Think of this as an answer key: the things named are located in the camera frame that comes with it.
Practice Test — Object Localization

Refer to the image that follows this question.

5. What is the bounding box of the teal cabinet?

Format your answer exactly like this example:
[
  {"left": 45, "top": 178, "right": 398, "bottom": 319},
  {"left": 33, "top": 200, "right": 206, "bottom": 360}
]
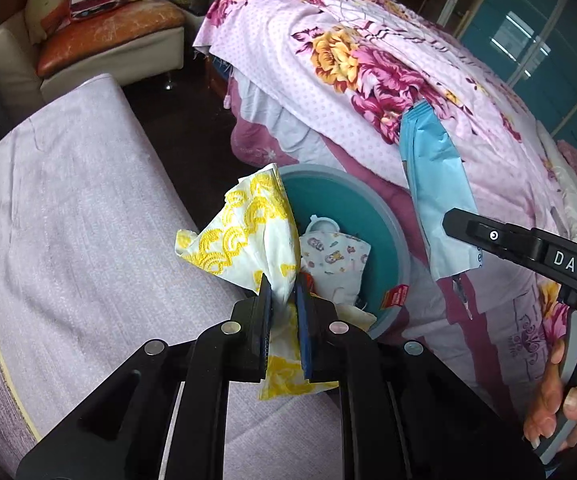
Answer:
[{"left": 455, "top": 0, "right": 577, "bottom": 146}]

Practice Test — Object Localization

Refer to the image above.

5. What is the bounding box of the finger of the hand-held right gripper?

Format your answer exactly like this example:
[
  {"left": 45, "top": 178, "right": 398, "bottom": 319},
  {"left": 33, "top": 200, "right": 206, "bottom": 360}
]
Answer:
[{"left": 443, "top": 207, "right": 577, "bottom": 311}]

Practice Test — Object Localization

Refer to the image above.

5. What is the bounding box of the person's right hand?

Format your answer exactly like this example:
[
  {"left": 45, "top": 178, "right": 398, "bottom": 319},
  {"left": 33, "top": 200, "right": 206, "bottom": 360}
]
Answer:
[{"left": 522, "top": 337, "right": 577, "bottom": 453}]

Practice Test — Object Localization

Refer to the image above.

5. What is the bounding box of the orange seat cushion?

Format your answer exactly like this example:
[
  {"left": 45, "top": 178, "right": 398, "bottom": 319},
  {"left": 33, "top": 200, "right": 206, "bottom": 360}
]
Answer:
[{"left": 36, "top": 0, "right": 188, "bottom": 78}]

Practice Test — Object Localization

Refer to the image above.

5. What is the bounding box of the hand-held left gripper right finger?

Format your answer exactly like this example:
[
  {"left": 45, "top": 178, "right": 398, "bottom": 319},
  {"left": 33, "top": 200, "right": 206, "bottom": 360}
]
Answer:
[{"left": 293, "top": 282, "right": 544, "bottom": 480}]

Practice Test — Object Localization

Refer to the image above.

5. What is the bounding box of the teal round bin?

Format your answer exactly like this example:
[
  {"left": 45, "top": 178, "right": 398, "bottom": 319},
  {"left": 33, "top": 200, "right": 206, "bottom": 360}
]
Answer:
[{"left": 272, "top": 164, "right": 412, "bottom": 343}]

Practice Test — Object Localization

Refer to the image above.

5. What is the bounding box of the brown wooden bed frame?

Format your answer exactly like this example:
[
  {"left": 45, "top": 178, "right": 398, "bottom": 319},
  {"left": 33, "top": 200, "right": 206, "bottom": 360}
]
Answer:
[{"left": 203, "top": 52, "right": 234, "bottom": 106}]

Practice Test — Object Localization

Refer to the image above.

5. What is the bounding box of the pink floral bedsheet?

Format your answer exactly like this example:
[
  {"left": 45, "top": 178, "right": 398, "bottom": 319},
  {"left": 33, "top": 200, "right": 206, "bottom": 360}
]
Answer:
[{"left": 192, "top": 0, "right": 577, "bottom": 281}]

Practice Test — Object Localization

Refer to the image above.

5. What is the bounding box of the mauve pink quilt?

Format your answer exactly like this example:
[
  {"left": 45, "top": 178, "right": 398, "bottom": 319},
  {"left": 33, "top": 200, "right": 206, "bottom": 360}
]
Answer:
[{"left": 228, "top": 77, "right": 569, "bottom": 411}]

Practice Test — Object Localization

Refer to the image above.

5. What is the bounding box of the yellow white wrapper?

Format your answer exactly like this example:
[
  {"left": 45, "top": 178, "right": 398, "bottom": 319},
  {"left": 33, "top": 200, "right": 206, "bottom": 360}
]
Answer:
[{"left": 175, "top": 164, "right": 340, "bottom": 402}]

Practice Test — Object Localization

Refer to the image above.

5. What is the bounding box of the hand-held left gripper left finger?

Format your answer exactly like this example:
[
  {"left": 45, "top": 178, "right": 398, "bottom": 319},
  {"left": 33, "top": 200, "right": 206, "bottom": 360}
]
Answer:
[{"left": 16, "top": 275, "right": 274, "bottom": 480}]

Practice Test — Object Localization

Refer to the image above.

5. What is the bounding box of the cartoon print face mask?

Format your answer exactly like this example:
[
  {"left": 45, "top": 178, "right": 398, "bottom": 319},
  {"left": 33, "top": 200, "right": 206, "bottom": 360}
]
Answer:
[{"left": 298, "top": 229, "right": 372, "bottom": 307}]

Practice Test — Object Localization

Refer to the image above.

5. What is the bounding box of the cream sofa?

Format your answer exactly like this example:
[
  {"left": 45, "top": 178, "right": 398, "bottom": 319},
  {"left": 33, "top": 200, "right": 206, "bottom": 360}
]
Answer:
[{"left": 0, "top": 0, "right": 188, "bottom": 106}]

